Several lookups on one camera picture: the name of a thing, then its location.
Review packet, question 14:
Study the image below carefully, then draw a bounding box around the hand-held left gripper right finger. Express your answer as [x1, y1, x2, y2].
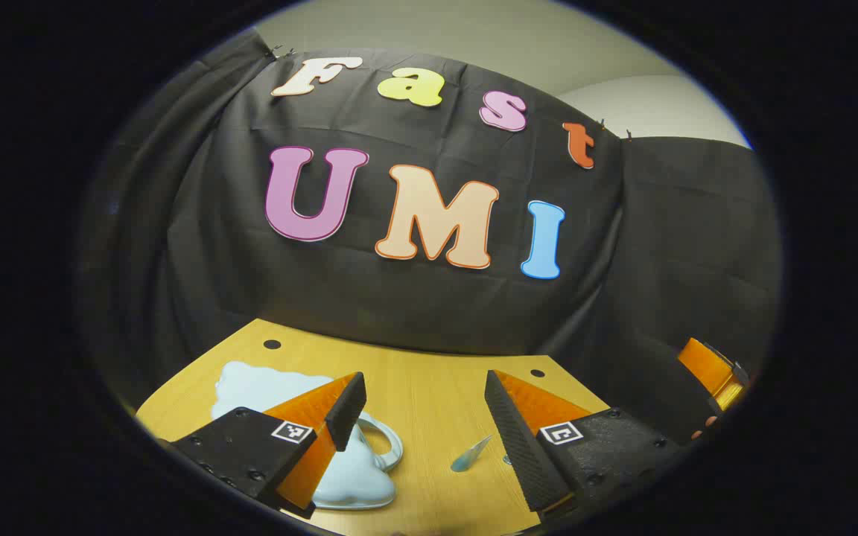
[483, 368, 690, 522]

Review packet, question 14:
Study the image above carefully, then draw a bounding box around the black backdrop cloth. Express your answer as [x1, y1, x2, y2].
[75, 30, 784, 447]

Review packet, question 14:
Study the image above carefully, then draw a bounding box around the light blue suitcase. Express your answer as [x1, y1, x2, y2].
[211, 361, 405, 511]

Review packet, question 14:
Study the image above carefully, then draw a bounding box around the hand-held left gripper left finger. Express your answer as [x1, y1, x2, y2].
[167, 371, 368, 520]

